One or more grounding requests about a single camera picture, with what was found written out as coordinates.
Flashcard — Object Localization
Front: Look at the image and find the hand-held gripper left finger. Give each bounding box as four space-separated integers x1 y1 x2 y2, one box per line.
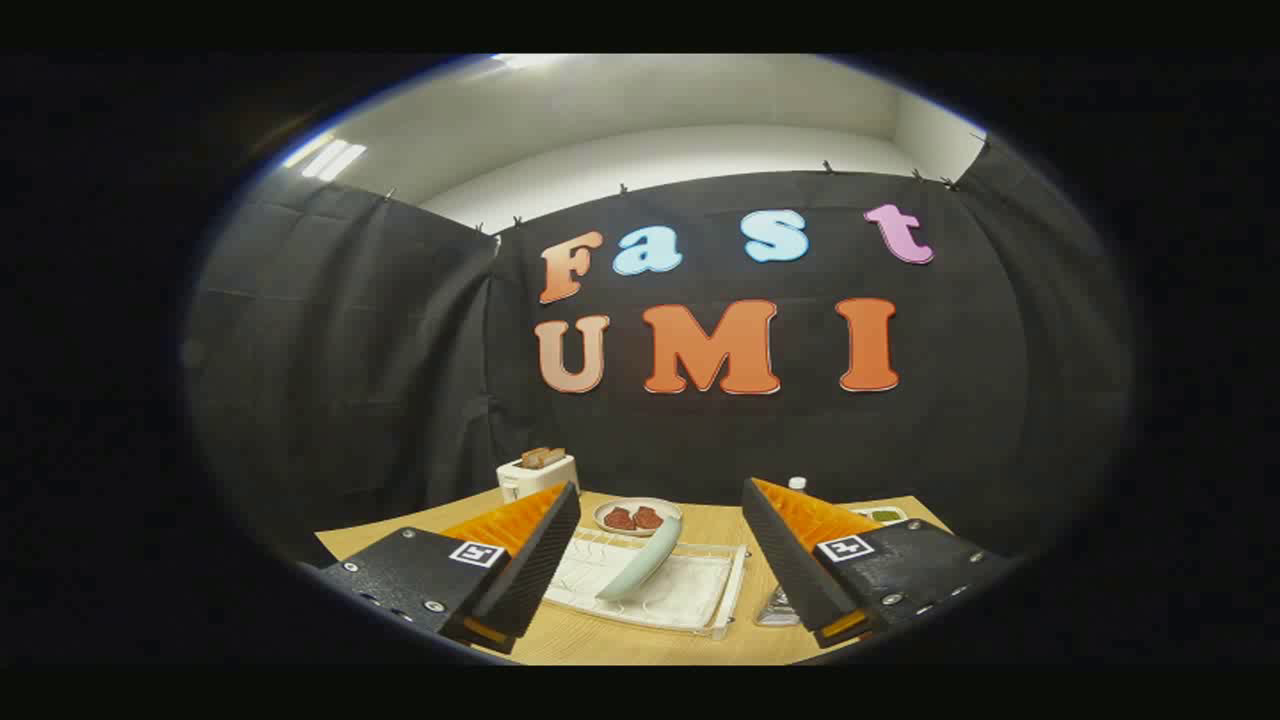
318 482 582 656

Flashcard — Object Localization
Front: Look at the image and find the white wire dish rack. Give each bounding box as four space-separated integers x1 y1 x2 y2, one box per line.
545 528 749 641

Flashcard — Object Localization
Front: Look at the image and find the metal wire basket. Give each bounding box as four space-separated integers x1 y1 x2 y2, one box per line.
755 585 801 628

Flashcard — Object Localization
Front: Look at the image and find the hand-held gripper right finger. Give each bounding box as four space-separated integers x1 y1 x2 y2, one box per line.
742 478 1021 649

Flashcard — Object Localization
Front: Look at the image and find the pale green plate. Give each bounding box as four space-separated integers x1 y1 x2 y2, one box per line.
597 515 683 603

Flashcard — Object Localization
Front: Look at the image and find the beige round plate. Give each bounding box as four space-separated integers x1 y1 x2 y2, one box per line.
593 497 683 538

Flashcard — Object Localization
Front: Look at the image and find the white toaster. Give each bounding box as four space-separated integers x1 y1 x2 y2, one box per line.
497 453 580 503

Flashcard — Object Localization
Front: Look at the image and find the ceiling light panel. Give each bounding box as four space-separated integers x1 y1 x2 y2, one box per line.
282 135 368 183

